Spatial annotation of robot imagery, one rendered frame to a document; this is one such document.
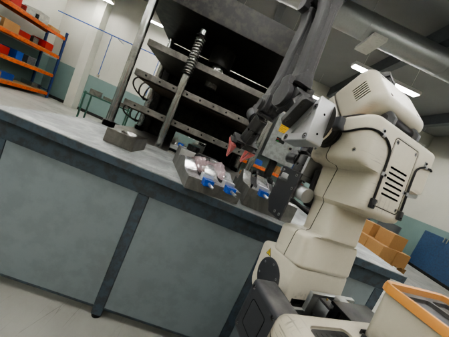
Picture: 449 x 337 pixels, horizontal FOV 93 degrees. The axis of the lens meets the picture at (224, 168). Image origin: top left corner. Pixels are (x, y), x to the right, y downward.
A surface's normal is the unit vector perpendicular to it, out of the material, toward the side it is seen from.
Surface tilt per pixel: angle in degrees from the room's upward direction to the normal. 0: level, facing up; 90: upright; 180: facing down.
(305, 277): 82
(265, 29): 90
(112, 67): 90
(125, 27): 90
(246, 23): 90
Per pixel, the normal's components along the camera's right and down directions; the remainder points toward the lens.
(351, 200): -0.87, -0.34
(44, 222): 0.05, 0.14
